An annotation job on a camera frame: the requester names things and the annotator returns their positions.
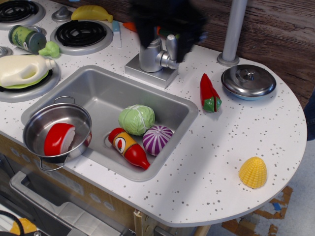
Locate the steel pot with handles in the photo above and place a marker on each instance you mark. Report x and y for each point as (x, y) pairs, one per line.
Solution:
(63, 110)

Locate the light green toy plate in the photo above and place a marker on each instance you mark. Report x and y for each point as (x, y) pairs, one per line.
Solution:
(23, 79)

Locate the yellow toy on floor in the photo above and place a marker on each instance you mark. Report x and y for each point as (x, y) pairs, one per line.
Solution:
(27, 225)

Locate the cream toy milk jug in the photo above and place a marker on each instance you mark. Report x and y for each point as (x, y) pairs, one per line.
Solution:
(16, 63)

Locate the orange toy carrot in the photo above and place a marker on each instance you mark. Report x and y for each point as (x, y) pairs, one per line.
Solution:
(163, 32)

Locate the silver toy faucet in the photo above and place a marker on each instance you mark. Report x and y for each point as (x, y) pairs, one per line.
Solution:
(154, 64)

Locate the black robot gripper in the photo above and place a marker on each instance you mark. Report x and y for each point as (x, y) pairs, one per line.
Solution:
(178, 16)

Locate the front left stove burner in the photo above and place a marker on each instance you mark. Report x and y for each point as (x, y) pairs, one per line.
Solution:
(31, 92)

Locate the silver knob at left edge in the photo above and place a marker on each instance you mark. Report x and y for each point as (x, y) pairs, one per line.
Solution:
(5, 51)

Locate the silver metal post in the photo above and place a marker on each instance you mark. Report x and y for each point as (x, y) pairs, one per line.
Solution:
(229, 55)

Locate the green toy cabbage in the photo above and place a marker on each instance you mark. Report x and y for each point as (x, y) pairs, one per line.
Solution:
(136, 119)

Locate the steel pot lid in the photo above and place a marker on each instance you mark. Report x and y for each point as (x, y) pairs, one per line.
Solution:
(248, 82)

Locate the purple toy onion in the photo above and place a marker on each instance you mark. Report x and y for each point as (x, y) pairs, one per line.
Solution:
(155, 139)

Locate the red toy chili pepper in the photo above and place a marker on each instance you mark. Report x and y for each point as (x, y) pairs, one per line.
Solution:
(210, 100)

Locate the grey toy sink basin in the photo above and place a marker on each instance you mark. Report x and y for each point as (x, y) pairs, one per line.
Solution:
(92, 98)

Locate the green toy broccoli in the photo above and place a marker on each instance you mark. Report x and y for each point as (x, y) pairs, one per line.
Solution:
(51, 49)

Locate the yellow toy corn piece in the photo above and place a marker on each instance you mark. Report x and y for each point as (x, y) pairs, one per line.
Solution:
(253, 173)

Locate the black coil stove burner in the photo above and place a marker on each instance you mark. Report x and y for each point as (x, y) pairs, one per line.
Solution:
(82, 37)

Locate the blue handled toy knife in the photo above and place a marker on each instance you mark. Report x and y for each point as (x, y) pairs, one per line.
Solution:
(116, 34)

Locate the yellow toy banana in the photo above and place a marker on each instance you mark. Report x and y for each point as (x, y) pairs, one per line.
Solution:
(91, 12)

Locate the silver stove knob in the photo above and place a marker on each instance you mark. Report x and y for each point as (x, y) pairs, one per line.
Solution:
(62, 15)

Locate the toy oven door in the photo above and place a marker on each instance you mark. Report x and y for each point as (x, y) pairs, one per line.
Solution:
(73, 213)

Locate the green toy can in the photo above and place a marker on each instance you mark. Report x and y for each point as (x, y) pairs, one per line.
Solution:
(27, 39)

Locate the red toy ketchup bottle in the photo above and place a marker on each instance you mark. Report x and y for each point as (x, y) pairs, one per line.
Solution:
(128, 148)

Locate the back left stove burner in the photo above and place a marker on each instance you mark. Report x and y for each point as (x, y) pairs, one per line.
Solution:
(20, 12)

